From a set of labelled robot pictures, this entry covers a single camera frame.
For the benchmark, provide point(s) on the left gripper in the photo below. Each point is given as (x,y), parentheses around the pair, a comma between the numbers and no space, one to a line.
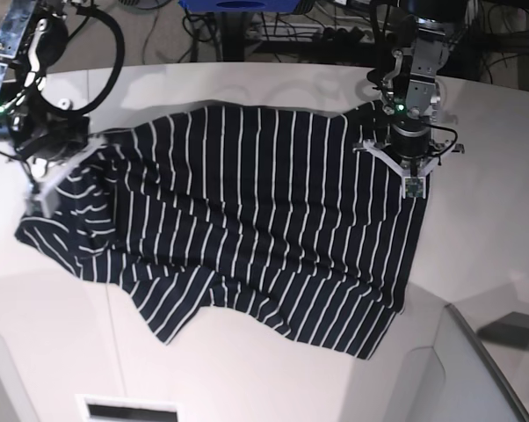
(408,141)

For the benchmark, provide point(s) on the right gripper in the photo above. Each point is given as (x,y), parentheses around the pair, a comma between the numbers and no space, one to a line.
(44,137)

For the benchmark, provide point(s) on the navy white striped t-shirt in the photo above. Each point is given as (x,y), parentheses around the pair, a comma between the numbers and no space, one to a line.
(268,212)

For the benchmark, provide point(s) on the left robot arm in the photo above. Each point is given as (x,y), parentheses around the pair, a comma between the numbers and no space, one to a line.
(406,75)

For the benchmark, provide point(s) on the black power strip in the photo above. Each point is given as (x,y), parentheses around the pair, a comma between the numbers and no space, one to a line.
(348,35)

